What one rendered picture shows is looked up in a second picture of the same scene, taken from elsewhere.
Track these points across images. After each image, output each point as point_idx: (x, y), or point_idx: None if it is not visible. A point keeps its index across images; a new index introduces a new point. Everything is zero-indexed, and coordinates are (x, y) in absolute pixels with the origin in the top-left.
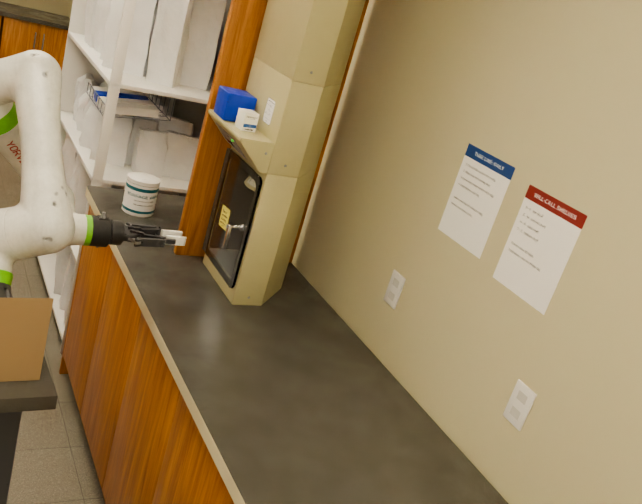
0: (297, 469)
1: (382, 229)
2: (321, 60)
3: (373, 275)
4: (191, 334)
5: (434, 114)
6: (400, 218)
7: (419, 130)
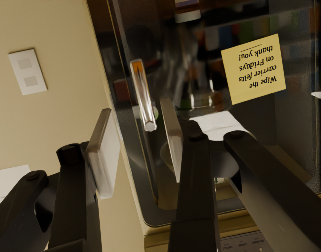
0: None
1: (103, 108)
2: None
3: (75, 56)
4: None
5: (116, 231)
6: (85, 136)
7: (125, 212)
